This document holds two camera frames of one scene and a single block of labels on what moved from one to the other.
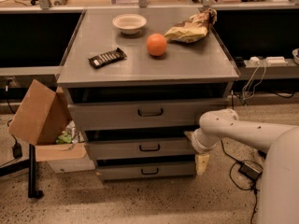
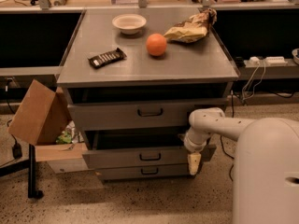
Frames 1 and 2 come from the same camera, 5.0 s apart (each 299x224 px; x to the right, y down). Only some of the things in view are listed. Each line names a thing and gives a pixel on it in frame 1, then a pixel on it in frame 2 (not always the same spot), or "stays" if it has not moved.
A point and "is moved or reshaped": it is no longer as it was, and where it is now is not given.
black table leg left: (31, 164) stays
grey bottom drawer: (146, 171) stays
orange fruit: (156, 44) stays
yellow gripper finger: (190, 134) -> (182, 136)
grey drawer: (140, 148) is moved or reshaped
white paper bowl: (129, 23) stays
